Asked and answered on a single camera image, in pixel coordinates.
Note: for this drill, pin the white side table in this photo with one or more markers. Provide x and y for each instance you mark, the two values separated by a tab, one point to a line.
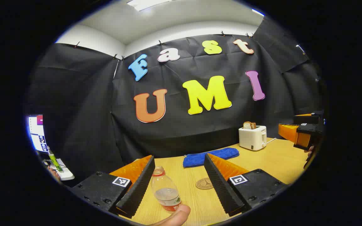
66	174

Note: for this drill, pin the bread slice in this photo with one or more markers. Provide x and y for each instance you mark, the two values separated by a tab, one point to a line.
249	125

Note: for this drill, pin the round brown coaster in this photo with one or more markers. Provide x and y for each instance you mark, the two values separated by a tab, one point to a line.
203	184

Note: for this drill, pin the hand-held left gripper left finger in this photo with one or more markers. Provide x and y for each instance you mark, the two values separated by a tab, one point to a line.
137	188

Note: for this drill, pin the black backdrop cloth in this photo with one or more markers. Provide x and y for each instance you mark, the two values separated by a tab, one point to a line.
200	125

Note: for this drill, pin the blue towel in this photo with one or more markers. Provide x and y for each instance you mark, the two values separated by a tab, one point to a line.
211	156

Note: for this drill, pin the white toaster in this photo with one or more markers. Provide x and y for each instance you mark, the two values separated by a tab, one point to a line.
251	138

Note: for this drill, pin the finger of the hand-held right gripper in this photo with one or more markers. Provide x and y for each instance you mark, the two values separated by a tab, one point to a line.
289	132
306	119

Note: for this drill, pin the clear plastic water bottle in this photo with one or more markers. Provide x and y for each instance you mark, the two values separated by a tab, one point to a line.
166	191

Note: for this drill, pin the green bottle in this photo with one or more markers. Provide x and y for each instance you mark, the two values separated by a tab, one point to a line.
54	160

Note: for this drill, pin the computer monitor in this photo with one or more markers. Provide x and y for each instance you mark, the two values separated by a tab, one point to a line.
37	133

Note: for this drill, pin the ceiling light panel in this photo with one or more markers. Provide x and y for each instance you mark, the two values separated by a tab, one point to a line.
145	3

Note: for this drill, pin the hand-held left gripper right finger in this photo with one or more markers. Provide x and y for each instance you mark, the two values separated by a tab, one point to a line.
220	185

